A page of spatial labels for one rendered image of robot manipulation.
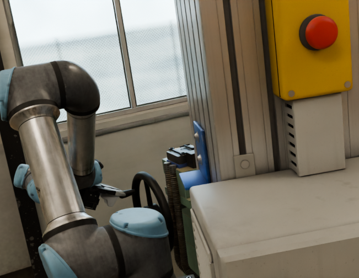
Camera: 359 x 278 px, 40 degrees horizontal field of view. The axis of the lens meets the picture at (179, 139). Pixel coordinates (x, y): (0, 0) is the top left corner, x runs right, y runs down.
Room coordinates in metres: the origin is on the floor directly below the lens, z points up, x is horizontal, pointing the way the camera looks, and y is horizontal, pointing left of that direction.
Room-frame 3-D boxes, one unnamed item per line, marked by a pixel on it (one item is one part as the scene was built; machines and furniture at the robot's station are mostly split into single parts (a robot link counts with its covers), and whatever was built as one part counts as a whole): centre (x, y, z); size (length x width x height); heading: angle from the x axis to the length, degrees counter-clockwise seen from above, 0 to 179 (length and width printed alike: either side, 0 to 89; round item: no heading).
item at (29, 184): (1.40, 0.41, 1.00); 0.11 x 0.11 x 0.08; 23
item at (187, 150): (1.56, -0.03, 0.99); 0.13 x 0.11 x 0.06; 25
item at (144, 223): (0.99, 0.12, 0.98); 0.13 x 0.12 x 0.14; 113
